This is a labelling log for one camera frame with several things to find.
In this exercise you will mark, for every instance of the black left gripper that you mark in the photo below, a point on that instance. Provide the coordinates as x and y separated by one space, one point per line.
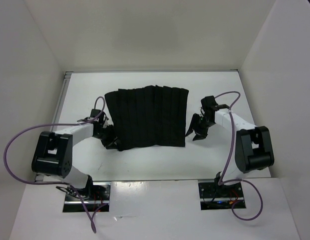
112 138

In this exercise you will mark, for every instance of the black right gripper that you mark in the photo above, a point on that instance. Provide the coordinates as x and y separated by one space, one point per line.
200 135

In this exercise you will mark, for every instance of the black pleated skirt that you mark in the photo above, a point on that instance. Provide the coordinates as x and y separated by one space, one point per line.
148 116

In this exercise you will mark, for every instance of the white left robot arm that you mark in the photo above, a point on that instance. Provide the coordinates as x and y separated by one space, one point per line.
54 152

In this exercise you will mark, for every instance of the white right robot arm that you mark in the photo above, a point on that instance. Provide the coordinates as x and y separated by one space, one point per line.
250 147

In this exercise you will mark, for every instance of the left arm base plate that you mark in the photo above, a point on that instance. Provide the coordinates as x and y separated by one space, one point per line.
99 199

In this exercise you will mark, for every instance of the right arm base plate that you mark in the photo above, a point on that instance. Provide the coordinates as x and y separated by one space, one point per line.
220 197

